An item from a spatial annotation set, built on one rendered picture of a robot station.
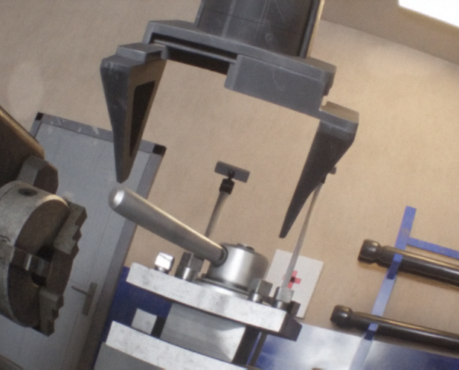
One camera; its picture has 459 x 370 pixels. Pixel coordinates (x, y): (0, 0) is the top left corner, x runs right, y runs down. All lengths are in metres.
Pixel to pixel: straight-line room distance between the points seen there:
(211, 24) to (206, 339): 0.41
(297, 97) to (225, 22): 0.05
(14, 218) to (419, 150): 3.50
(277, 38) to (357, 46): 4.21
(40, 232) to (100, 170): 3.40
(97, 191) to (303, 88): 4.10
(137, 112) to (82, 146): 4.18
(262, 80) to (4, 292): 0.75
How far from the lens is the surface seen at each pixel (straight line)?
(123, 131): 0.37
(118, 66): 0.35
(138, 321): 0.72
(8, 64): 5.34
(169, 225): 0.67
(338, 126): 0.33
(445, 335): 3.66
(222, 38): 0.34
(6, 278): 1.01
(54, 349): 4.38
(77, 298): 4.32
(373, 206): 4.11
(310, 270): 3.91
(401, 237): 3.94
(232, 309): 0.65
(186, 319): 0.70
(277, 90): 0.33
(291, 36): 0.35
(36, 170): 1.30
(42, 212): 1.05
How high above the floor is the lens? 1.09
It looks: 13 degrees up
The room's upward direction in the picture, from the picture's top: 20 degrees clockwise
